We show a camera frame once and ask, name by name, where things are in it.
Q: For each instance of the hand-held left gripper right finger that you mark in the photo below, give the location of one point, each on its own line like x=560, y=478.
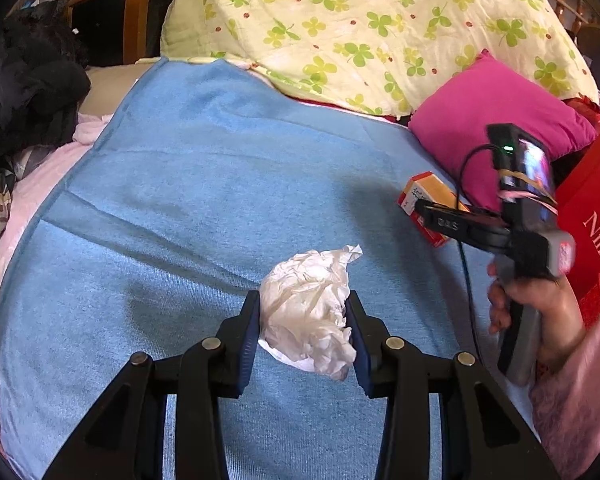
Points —
x=358, y=347

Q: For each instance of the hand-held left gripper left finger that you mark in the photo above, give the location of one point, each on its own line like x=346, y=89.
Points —
x=250, y=342

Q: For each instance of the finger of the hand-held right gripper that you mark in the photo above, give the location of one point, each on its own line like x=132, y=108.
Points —
x=455, y=222

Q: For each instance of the small orange box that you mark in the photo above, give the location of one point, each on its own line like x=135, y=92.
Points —
x=430, y=187

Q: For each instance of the white paper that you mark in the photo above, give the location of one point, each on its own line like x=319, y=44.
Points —
x=305, y=310

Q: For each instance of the person's right hand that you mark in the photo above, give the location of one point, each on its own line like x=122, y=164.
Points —
x=560, y=315

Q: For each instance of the red printed shopping bag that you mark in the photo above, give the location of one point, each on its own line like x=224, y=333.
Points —
x=590, y=200

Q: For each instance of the magenta pillow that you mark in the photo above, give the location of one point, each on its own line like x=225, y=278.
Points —
x=480, y=120

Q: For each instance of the blue blanket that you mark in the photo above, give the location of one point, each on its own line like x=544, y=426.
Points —
x=180, y=210

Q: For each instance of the clover print quilt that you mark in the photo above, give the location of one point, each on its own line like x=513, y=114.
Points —
x=380, y=25

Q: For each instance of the beige pillow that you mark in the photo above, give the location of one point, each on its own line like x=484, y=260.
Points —
x=110, y=85

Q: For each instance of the black cloth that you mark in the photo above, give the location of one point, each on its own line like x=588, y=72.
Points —
x=25, y=90

